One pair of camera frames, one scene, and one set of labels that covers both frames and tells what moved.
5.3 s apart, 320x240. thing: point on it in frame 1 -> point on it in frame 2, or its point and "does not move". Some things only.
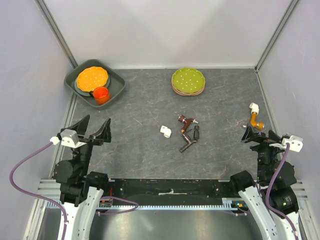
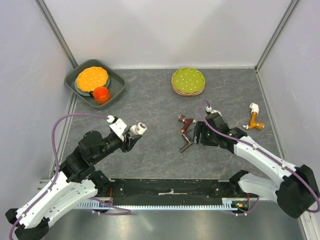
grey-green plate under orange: [85, 93] does not move
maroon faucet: [182, 118] does not move
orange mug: [101, 95] does not move
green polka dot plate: [188, 79] does not move
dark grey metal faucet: [188, 139] does not move
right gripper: [272, 135] -> [200, 127]
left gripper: [104, 134] -> [127, 145]
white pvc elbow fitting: [166, 131] -> [139, 129]
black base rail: [172, 192] does not move
